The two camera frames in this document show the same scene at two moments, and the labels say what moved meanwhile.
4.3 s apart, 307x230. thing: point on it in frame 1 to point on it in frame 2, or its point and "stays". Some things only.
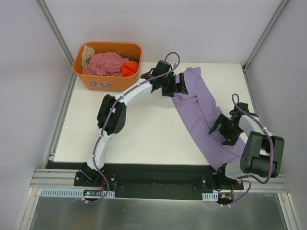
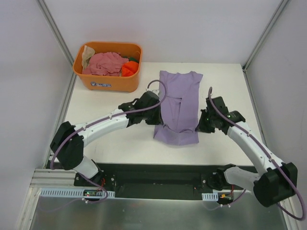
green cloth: [131, 58] stays
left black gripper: [174, 85] to [154, 117]
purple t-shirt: [200, 112] to [179, 109]
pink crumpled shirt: [106, 63] stays
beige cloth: [88, 52] stays
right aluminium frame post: [270, 24] stays
